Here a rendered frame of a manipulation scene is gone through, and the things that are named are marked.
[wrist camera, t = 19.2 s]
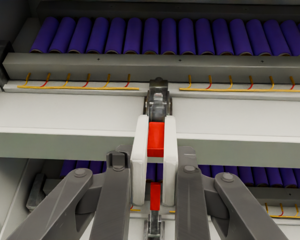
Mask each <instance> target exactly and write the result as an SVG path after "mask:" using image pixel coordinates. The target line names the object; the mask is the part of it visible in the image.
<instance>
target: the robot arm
mask: <svg viewBox="0 0 300 240"><path fill-rule="evenodd" d="M148 132H149V117H148V116H147V115H140V116H139V117H138V122H137V127H136V132H135V138H134V143H133V145H119V146H118V147H117V148H116V149H115V150H113V151H110V152H108V153H107V155H106V163H107V169H106V171H105V172H103V173H100V174H94V175H93V173H92V171H91V170H90V169H87V168H77V169H74V170H72V171H71V172H69V173H68V174H67V175H66V177H65V178H64V179H63V180H62V181H61V182H60V183H59V184H58V185H57V186H56V187H55V188H54V189H53V190H52V191H51V192H50V193H49V194H48V195H47V197H46V198H45V199H44V200H43V201H42V202H41V203H40V204H39V205H38V206H37V207H36V208H35V209H34V210H33V211H32V212H31V213H30V215H29V216H28V217H27V218H26V219H25V220H24V221H23V222H22V223H21V224H20V225H19V226H18V227H17V228H16V229H15V230H14V231H13V232H12V234H10V236H8V237H7V238H6V240H80V238H81V237H82V235H83V233H84V232H85V230H86V228H87V227H88V225H89V224H90V222H91V221H92V219H93V217H94V221H93V225H92V228H91V232H90V237H89V240H128V234H129V222H130V204H132V205H133V206H142V204H144V197H145V184H146V172H147V159H148V157H147V145H148ZM162 205H164V206H165V207H174V206H175V240H211V238H210V229H209V222H208V215H210V218H211V221H212V223H213V225H214V227H215V229H216V231H217V233H218V235H219V237H220V239H221V240H289V239H288V238H287V237H286V235H285V234H284V233H283V232H282V230H281V229H280V228H279V227H278V225H277V224H276V223H275V222H274V220H273V219H272V218H271V217H270V215H269V214H268V213H267V212H266V210H265V209H264V208H263V207H262V206H261V204H260V203H259V202H258V201H257V199H256V198H255V197H254V196H253V195H252V193H251V192H250V191H249V189H248V188H247V187H246V186H245V184H244V183H243V182H242V181H241V179H240V178H239V177H238V176H236V175H234V174H232V173H229V172H221V173H218V174H216V176H215V178H211V177H207V176H205V175H203V174H202V173H201V170H200V168H198V163H197V158H196V153H195V150H194V149H193V148H192V147H187V146H177V135H176V122H175V117H174V116H166V117H165V131H164V158H163V191H162Z"/></svg>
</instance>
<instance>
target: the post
mask: <svg viewBox="0 0 300 240"><path fill-rule="evenodd" d="M22 2H23V5H24V8H25V10H26V13H27V15H28V18H32V16H31V12H30V6H29V1H28V0H22ZM27 159H28V158H5V157H0V233H1V230H2V228H3V225H4V222H5V219H6V217H7V214H8V212H9V209H10V206H11V203H12V200H13V198H14V195H15V192H16V189H17V187H18V184H19V181H20V179H21V176H22V173H23V170H24V168H25V165H26V162H27Z"/></svg>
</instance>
